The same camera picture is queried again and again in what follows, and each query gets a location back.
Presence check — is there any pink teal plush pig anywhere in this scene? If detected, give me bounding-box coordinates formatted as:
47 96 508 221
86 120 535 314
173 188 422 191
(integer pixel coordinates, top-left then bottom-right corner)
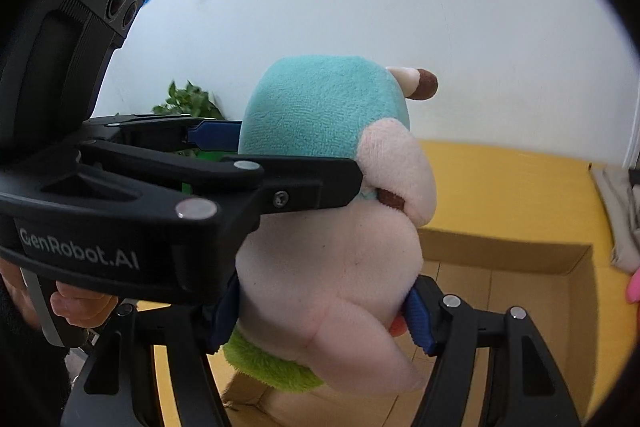
224 55 438 395

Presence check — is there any person left hand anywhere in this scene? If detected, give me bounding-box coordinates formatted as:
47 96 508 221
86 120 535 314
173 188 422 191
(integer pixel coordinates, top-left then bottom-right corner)
1 260 118 329

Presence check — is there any green potted plant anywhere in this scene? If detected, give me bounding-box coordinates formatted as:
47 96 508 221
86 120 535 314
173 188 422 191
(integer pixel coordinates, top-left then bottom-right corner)
152 80 227 158

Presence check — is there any brown cardboard box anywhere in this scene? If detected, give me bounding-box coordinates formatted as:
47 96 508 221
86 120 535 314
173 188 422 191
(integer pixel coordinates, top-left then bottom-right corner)
222 229 598 426

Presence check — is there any pink plush toy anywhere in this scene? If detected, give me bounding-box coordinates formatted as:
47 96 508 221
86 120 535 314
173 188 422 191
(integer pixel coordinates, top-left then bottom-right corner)
626 270 640 303

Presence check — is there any grey folded cloth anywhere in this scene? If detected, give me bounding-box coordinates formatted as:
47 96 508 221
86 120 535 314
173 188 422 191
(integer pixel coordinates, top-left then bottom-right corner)
589 166 640 274

